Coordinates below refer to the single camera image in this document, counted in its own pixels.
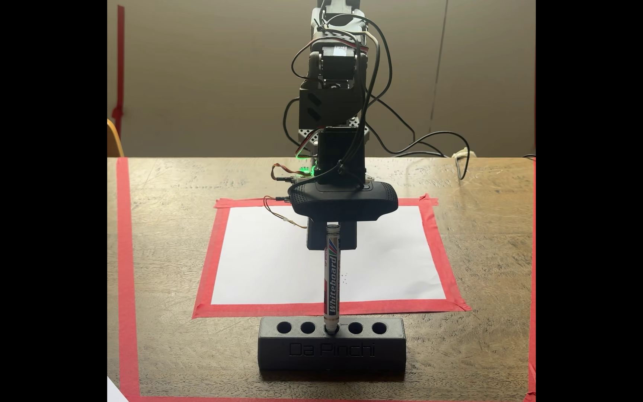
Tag long red tape strip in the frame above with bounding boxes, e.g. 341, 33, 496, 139
526, 159, 537, 402
115, 158, 142, 399

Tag white whiteboard marker pen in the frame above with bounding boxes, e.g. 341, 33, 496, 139
324, 223, 342, 336

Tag white ink-dotted paper sheet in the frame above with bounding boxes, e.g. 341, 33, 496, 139
211, 205, 446, 306

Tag black pen holder block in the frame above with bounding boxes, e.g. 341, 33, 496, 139
257, 316, 407, 375

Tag black oval webcam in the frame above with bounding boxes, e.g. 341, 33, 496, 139
287, 180, 399, 223

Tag thin orange sensor wires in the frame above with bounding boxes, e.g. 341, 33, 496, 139
262, 195, 309, 230
270, 162, 307, 183

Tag wooden chair back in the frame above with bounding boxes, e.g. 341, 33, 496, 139
107, 118, 126, 158

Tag black cable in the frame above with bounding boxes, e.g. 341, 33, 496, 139
362, 13, 472, 180
364, 92, 448, 159
282, 33, 325, 149

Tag plain white paper sheet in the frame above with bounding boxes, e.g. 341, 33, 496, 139
107, 376, 130, 402

